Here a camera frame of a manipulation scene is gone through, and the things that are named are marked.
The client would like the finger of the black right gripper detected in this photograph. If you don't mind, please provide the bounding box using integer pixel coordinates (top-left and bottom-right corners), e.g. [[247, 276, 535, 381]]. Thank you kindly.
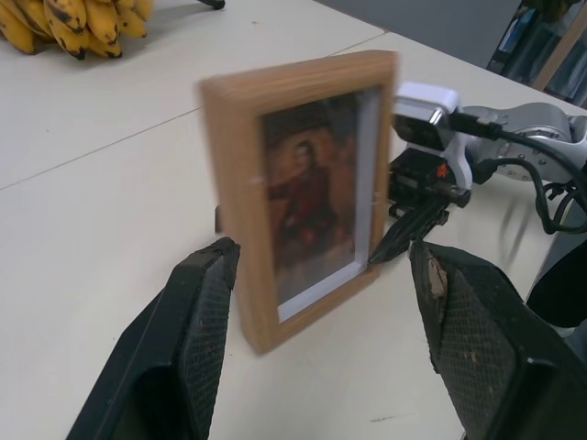
[[369, 203, 449, 266]]

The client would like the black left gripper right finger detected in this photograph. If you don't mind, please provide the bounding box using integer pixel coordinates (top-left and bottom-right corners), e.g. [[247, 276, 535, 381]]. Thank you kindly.
[[409, 241, 587, 440]]

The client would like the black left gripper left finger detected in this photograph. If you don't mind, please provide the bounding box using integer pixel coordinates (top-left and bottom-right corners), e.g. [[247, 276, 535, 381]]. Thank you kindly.
[[66, 236, 241, 440]]

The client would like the wooden picture frame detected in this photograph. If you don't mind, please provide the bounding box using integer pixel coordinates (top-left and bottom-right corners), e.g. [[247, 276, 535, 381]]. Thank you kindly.
[[199, 49, 400, 355]]

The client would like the black rounded object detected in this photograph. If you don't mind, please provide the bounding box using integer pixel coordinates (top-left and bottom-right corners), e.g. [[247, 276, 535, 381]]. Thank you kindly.
[[525, 249, 587, 340]]

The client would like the wooden framed glass cabinet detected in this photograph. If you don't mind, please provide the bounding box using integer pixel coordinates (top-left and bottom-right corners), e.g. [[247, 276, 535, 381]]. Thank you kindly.
[[485, 0, 587, 110]]

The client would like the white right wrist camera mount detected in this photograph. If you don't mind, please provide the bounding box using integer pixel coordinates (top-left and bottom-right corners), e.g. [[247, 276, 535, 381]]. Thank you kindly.
[[393, 81, 473, 190]]

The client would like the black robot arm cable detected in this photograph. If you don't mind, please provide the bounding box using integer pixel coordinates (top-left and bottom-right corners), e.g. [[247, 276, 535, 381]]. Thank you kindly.
[[448, 112, 587, 236]]

